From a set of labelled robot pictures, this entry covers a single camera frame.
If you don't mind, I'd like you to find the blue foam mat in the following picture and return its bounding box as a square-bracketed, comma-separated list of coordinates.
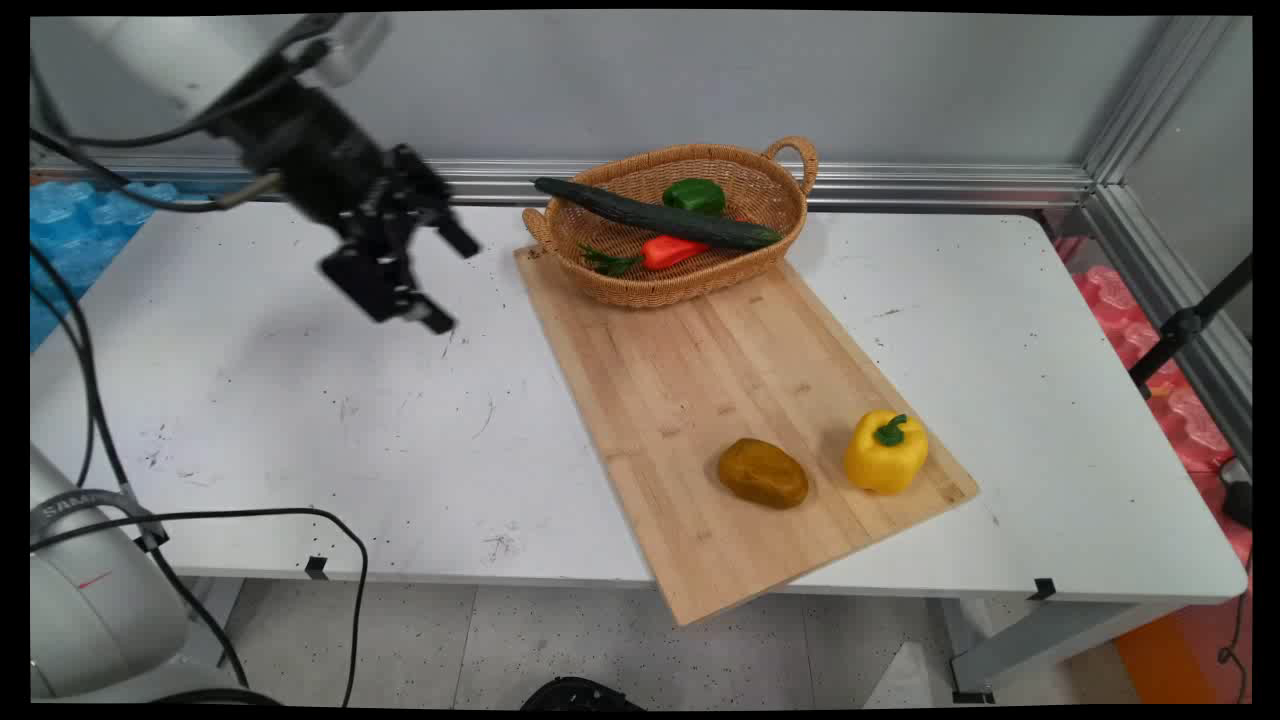
[30, 180, 181, 351]

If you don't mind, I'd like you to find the black cable along robot base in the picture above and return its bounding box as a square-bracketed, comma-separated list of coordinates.
[30, 245, 251, 691]

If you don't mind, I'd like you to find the grey table leg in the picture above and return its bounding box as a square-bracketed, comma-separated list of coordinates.
[940, 598, 1191, 704]

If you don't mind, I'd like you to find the wooden cutting board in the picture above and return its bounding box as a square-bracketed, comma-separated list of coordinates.
[514, 245, 980, 628]

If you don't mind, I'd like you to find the pink foam mat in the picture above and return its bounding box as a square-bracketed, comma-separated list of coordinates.
[1055, 235, 1253, 566]

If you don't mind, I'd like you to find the aluminium frame rail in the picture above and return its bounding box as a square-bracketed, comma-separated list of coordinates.
[1080, 15, 1253, 471]
[30, 152, 1101, 213]

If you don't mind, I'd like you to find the brown potato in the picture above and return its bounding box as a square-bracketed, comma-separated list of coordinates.
[717, 437, 810, 510]

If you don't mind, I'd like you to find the yellow bell pepper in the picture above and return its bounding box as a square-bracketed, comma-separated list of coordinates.
[843, 408, 930, 496]

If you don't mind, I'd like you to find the woven wicker basket with handles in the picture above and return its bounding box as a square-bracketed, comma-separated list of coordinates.
[522, 136, 820, 309]

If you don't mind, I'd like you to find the black looping cable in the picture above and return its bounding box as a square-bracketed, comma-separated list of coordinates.
[30, 507, 370, 708]

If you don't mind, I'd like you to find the orange carrot with green top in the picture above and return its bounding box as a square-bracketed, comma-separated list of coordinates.
[578, 235, 713, 278]

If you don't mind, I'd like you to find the green bell pepper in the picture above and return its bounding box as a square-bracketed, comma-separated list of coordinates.
[662, 178, 727, 216]

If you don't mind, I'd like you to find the long dark green cucumber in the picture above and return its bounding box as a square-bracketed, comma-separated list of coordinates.
[533, 177, 784, 251]

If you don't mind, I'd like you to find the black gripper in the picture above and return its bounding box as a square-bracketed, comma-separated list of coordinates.
[215, 80, 482, 336]

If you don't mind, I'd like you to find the black round object on floor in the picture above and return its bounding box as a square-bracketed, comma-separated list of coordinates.
[520, 676, 646, 712]

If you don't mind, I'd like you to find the black tripod stand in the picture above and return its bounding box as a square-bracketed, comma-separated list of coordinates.
[1128, 255, 1253, 401]

